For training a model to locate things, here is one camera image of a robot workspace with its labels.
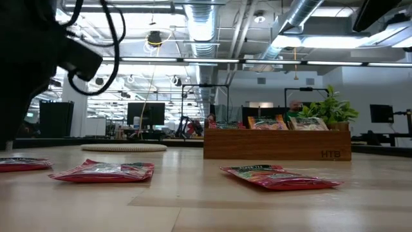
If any black background rig frame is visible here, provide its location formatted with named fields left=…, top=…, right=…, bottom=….
left=181, top=83, right=230, bottom=128
left=284, top=86, right=329, bottom=110

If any black ceiling camera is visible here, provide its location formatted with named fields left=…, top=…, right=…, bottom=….
left=147, top=30, right=163, bottom=48

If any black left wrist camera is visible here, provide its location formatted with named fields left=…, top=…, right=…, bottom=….
left=59, top=37, right=104, bottom=82

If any long ceiling light strip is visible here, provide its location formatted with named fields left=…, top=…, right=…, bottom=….
left=99, top=55, right=412, bottom=68

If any small black monitor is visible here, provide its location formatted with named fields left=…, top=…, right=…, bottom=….
left=369, top=104, right=394, bottom=124

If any green potted plant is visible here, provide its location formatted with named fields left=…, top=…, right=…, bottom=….
left=297, top=84, right=361, bottom=131

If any wooden compartment tea box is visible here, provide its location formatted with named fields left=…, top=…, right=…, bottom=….
left=203, top=128, right=352, bottom=162

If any silver air duct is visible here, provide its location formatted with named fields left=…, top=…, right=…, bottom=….
left=257, top=0, right=324, bottom=62
left=183, top=0, right=223, bottom=84

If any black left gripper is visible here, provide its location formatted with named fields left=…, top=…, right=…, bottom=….
left=0, top=0, right=69, bottom=146

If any black computer monitor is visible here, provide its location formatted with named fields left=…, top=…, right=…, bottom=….
left=127, top=102, right=166, bottom=126

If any dark background desk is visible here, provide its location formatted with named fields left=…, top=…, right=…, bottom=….
left=351, top=131, right=412, bottom=148

